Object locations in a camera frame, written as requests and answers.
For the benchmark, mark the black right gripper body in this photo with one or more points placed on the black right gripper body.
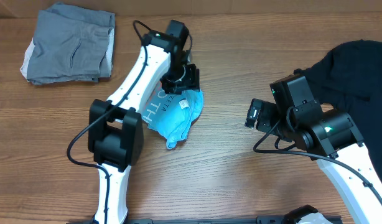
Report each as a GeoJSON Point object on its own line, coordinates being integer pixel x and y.
{"type": "Point", "coordinates": [270, 115]}

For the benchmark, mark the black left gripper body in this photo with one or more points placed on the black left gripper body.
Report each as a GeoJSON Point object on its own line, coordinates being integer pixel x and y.
{"type": "Point", "coordinates": [181, 76]}

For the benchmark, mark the light blue printed t-shirt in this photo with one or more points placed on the light blue printed t-shirt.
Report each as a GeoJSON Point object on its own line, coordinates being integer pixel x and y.
{"type": "Point", "coordinates": [172, 115]}

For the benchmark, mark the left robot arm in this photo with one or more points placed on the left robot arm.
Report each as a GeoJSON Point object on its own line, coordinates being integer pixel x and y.
{"type": "Point", "coordinates": [115, 136]}

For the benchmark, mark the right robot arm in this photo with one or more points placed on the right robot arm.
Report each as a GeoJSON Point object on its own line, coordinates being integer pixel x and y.
{"type": "Point", "coordinates": [330, 138]}

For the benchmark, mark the black garment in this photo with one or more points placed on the black garment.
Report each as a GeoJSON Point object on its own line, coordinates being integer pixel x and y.
{"type": "Point", "coordinates": [349, 78]}

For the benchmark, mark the folded grey shorts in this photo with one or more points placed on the folded grey shorts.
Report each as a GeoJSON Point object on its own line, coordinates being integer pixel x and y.
{"type": "Point", "coordinates": [70, 43]}

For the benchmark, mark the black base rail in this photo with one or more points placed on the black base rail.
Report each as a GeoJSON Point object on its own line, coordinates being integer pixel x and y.
{"type": "Point", "coordinates": [258, 220]}

